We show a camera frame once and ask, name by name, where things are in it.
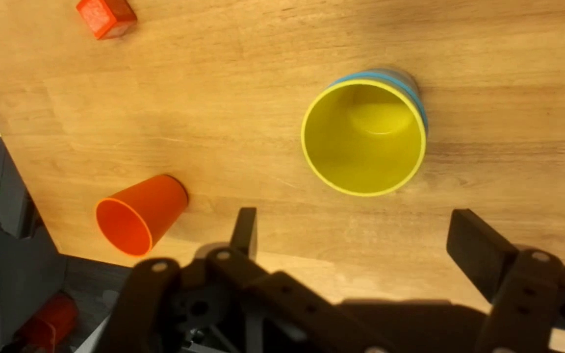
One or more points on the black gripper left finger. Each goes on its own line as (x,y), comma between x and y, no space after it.
(243,229)

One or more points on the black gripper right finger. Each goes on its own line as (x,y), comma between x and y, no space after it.
(478,248)

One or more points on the orange plastic cup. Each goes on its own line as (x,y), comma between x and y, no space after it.
(145,213)

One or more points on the yellow plastic cup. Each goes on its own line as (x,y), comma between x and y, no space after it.
(361,144)

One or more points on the blue plastic cup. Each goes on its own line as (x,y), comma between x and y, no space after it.
(406,81)

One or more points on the red cube block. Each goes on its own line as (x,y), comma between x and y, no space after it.
(106,17)

